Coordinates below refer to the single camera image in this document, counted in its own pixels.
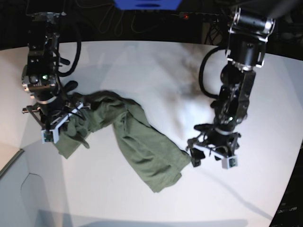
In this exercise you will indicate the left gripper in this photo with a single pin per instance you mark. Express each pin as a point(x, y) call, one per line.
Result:
point(222, 145)

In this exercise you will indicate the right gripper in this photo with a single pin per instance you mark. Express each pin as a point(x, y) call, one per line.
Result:
point(50, 112)

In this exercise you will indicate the olive green t-shirt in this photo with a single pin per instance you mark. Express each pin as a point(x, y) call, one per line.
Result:
point(153, 156)

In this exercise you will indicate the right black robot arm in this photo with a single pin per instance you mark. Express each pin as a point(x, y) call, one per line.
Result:
point(41, 76)

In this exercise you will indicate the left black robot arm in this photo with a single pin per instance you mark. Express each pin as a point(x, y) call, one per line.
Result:
point(245, 50)

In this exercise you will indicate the blue plastic box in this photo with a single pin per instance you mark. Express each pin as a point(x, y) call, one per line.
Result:
point(147, 4)

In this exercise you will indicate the black power strip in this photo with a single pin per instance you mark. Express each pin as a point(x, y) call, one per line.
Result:
point(201, 17)

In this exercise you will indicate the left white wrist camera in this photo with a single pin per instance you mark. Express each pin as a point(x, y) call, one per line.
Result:
point(229, 162)

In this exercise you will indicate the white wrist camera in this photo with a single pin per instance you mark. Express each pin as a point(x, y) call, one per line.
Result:
point(50, 133)
point(229, 162)

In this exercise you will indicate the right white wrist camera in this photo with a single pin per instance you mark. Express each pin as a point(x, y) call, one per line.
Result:
point(50, 133)

